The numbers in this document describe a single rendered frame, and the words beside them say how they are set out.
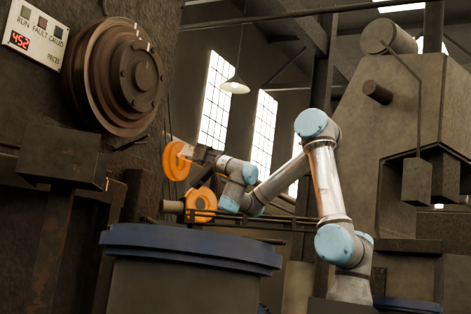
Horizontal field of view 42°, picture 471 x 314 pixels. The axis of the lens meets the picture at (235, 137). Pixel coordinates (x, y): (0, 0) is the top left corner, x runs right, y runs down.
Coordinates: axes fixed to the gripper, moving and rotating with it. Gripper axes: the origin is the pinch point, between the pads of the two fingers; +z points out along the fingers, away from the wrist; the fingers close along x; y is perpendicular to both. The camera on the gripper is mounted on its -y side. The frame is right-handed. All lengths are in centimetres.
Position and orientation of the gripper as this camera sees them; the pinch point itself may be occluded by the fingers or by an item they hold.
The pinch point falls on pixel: (177, 155)
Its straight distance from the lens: 240.2
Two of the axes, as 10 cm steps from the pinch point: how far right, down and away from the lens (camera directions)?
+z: -8.1, -2.3, 5.4
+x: -4.7, -2.9, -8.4
